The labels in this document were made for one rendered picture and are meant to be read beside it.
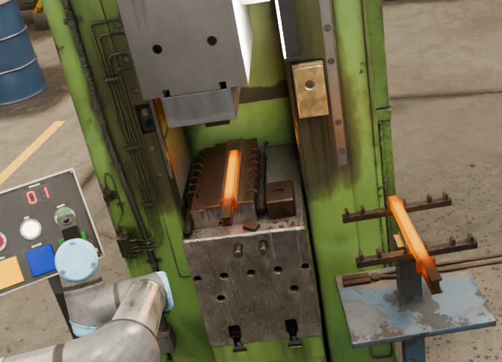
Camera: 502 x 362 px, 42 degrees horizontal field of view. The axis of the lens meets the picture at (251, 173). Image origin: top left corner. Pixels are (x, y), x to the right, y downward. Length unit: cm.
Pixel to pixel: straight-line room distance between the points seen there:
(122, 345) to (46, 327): 245
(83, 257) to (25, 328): 200
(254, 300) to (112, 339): 121
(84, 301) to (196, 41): 73
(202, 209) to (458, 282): 80
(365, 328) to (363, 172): 51
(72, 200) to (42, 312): 161
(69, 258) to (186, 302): 100
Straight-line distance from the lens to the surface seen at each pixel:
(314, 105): 196
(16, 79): 638
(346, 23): 190
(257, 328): 221
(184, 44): 177
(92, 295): 151
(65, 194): 197
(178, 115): 185
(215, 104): 183
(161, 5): 175
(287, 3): 183
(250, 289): 210
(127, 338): 97
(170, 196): 216
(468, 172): 392
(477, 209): 361
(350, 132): 204
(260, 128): 239
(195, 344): 257
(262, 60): 228
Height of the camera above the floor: 203
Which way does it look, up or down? 29 degrees down
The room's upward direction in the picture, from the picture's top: 11 degrees counter-clockwise
